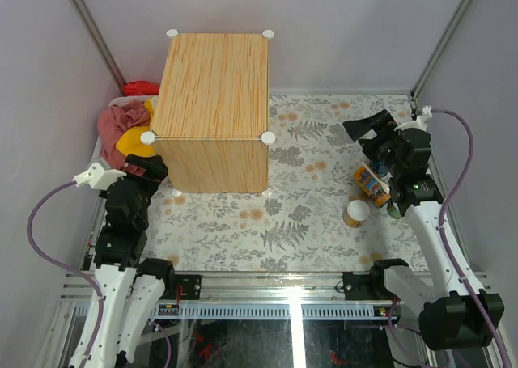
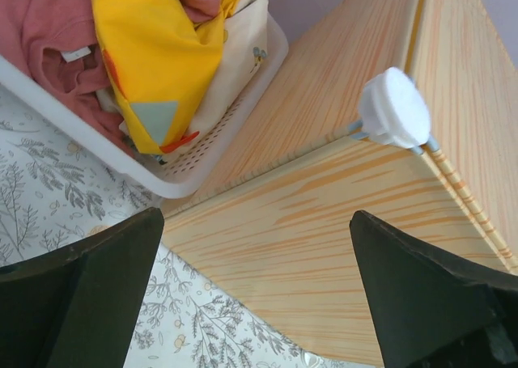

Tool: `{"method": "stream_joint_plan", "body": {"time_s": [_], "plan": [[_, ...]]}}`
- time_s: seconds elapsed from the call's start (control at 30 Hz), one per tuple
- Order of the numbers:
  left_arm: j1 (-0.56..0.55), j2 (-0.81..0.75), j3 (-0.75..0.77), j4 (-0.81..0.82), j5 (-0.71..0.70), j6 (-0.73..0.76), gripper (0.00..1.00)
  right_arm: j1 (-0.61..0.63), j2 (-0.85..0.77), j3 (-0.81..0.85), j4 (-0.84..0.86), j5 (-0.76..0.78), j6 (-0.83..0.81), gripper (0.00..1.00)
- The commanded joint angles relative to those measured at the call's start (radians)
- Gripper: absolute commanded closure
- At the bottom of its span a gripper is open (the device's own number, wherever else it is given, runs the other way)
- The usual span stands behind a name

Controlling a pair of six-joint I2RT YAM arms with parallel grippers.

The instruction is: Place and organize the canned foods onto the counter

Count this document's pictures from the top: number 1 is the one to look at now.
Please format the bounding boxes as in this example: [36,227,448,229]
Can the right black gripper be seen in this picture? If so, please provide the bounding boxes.
[343,110,404,177]

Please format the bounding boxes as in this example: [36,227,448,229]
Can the light blue tin can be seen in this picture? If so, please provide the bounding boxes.
[369,161,389,177]

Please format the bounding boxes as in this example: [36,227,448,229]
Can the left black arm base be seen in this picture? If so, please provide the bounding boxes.
[161,274,202,301]

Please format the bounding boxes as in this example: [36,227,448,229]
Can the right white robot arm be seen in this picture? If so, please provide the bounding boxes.
[343,108,504,350]

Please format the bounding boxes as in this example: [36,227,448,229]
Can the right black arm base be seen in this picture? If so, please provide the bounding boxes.
[342,272,378,301]

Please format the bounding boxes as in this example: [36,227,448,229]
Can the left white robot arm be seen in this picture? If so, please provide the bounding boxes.
[69,154,177,367]

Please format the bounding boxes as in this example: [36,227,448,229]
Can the white laundry basket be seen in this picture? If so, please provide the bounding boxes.
[91,95,159,171]

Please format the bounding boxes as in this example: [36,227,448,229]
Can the yellow cloth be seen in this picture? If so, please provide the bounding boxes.
[116,99,156,158]

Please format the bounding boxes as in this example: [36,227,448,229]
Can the yellow porridge can with spoon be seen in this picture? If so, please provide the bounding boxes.
[353,163,391,208]

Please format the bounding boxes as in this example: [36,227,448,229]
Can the pink cloth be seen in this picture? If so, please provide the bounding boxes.
[96,99,153,170]

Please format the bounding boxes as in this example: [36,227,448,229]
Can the orange can with white lid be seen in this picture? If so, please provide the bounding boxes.
[343,200,370,228]

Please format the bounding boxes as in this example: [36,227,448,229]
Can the green can with white lid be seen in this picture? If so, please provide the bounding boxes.
[387,203,401,219]

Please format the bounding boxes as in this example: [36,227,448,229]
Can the wooden cube cabinet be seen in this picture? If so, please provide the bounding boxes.
[150,30,275,193]

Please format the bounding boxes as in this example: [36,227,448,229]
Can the red cloth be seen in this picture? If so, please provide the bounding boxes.
[122,80,160,96]

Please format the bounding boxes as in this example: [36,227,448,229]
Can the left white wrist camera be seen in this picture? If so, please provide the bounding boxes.
[73,163,125,191]

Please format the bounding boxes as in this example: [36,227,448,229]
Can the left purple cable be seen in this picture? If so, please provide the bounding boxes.
[26,181,107,368]

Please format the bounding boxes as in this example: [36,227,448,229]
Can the aluminium front rail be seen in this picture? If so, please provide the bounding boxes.
[56,269,503,320]

